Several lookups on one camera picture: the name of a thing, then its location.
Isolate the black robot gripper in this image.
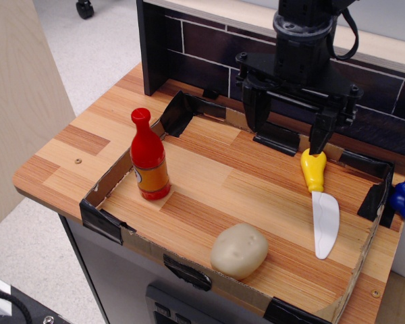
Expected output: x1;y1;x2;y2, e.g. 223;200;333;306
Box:
236;23;363;155

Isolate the red hot sauce bottle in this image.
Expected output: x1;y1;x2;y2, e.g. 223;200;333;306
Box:
130;107;171;200

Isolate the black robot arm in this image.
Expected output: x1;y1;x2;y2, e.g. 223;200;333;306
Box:
236;1;363;155

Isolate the cardboard fence with black tape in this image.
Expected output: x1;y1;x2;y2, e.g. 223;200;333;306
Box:
80;92;393;323

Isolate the dark tile backsplash panel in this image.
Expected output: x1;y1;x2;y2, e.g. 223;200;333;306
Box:
137;1;405;155

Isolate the beige toy potato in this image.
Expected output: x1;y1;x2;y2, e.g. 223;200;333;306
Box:
210;223;269;281

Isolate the black caster wheel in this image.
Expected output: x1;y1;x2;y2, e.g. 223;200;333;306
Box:
76;0;95;20

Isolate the light plywood panel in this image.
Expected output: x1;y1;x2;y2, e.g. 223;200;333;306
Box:
0;1;75;223

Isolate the black equipment base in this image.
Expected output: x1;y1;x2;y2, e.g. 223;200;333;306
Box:
0;286;70;323

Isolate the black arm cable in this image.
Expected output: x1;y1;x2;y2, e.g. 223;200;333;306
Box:
330;7;360;61

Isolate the yellow handled toy knife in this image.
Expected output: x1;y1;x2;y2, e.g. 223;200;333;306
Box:
300;148;340;260

